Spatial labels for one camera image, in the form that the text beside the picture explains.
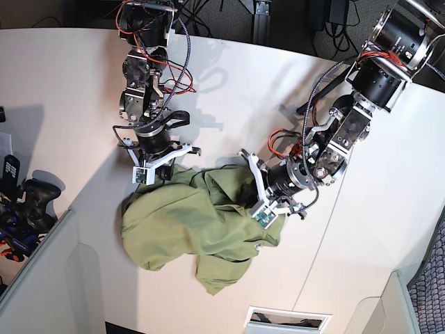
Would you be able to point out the aluminium extrusion post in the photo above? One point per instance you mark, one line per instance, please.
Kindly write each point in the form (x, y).
(261, 22)

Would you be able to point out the green t-shirt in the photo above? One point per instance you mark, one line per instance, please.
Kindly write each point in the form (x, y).
(201, 213)

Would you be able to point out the black remote control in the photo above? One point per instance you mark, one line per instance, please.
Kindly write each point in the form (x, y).
(11, 168)

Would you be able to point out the black power adapter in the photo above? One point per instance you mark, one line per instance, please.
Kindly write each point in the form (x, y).
(338, 11)

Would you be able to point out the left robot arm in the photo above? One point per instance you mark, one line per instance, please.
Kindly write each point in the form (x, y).
(339, 115)

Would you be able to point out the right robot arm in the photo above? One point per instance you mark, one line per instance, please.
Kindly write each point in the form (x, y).
(146, 27)

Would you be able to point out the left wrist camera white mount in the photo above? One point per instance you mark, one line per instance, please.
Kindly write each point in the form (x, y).
(268, 208)

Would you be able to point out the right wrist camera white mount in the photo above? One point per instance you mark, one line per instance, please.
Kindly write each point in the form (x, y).
(145, 164)

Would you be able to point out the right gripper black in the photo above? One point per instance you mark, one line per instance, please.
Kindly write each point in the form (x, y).
(156, 139)

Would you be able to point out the black game controller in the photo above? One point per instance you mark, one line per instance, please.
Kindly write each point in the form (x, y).
(38, 194)

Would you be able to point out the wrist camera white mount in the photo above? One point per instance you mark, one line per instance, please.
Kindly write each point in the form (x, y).
(145, 164)
(268, 208)

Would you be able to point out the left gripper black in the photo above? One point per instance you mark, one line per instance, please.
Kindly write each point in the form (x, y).
(287, 179)

